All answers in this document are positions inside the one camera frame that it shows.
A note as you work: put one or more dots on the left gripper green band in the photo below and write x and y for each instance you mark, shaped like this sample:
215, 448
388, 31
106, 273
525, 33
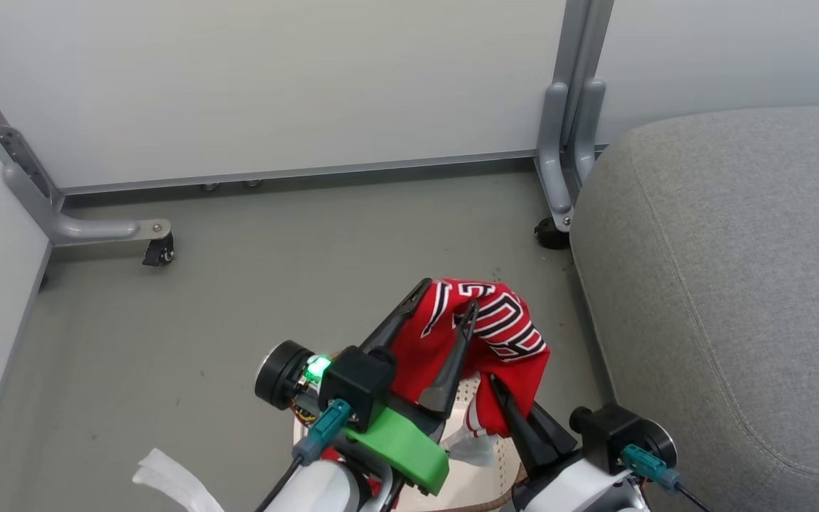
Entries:
402, 444

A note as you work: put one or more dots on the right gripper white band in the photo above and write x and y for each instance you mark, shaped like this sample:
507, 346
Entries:
573, 491

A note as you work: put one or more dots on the red basketball jersey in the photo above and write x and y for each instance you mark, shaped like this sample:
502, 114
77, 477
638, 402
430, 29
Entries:
502, 334

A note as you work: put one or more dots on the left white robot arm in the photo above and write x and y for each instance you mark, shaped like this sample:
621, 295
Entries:
313, 491

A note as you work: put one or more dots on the white perforated laundry basket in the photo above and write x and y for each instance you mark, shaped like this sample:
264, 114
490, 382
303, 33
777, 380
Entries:
470, 480

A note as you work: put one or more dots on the grey fabric sofa seat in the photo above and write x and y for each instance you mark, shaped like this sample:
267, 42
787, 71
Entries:
729, 306

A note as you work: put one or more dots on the white cloth piece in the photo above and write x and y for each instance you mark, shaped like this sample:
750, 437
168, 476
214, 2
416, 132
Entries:
470, 448

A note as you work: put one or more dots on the left wrist black round motor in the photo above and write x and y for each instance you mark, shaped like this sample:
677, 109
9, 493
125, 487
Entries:
280, 373

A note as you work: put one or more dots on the black caster wheel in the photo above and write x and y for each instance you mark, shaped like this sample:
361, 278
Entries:
550, 235
159, 250

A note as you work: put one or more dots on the grey partition foot angled strut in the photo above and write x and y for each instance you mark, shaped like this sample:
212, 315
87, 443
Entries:
61, 213

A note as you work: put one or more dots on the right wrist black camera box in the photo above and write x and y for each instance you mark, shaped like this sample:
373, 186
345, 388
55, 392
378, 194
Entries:
608, 430

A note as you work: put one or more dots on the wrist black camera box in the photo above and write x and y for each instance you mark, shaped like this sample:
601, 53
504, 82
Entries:
356, 380
608, 430

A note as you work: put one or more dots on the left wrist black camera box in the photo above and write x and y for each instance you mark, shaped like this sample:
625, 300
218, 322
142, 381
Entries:
356, 380

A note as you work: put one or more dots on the grey partition bottom rail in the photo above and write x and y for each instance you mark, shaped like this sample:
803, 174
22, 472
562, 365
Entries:
296, 173

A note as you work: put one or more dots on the grey partition double post foot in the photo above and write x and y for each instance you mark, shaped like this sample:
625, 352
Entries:
566, 121

